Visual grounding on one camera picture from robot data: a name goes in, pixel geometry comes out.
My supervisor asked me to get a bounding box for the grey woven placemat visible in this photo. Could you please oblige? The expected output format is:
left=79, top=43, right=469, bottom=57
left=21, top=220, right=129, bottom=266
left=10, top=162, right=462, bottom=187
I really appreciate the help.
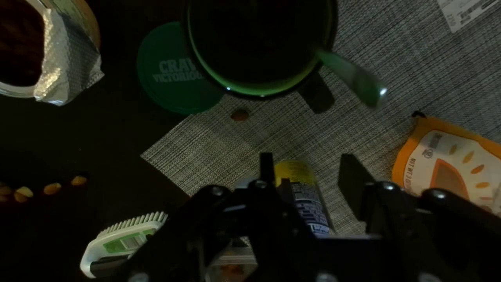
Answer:
left=140, top=0, right=501, bottom=236

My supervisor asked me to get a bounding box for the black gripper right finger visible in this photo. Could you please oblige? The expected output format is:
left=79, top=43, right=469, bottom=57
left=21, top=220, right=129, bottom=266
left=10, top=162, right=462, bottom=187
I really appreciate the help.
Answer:
left=337, top=151, right=422, bottom=233

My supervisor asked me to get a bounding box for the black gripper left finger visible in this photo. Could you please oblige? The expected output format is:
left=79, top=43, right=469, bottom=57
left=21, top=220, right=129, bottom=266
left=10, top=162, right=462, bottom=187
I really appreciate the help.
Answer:
left=245, top=150, right=295, bottom=223

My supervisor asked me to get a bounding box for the orange snack pouch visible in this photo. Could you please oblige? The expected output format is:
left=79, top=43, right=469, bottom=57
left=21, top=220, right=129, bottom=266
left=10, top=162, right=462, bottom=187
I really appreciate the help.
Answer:
left=390, top=109, right=501, bottom=215

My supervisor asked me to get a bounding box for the yellow small bottle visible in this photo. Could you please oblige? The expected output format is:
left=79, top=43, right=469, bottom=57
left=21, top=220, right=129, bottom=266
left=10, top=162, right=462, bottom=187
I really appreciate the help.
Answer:
left=273, top=156, right=337, bottom=240

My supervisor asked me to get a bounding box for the black mug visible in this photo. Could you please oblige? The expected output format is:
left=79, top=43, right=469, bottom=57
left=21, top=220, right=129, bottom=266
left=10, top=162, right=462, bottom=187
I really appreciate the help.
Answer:
left=184, top=0, right=340, bottom=115

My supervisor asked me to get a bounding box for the green round coaster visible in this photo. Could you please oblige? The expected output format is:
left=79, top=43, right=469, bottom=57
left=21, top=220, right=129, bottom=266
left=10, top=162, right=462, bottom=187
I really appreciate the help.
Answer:
left=135, top=20, right=228, bottom=115

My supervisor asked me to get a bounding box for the small brown nut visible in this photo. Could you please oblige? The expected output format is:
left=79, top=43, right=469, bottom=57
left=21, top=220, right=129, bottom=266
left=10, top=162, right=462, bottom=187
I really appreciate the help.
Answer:
left=231, top=106, right=251, bottom=121
left=13, top=184, right=35, bottom=203
left=43, top=181, right=65, bottom=197
left=69, top=173, right=90, bottom=187
left=0, top=181, right=15, bottom=201

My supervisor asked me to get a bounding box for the white plate with object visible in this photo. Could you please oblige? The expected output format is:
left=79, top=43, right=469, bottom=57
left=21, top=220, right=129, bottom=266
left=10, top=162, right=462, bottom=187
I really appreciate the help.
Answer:
left=79, top=209, right=171, bottom=280

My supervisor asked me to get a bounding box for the patterned mug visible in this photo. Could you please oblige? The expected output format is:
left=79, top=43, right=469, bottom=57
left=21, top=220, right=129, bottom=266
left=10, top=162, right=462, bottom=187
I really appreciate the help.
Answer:
left=0, top=0, right=107, bottom=107

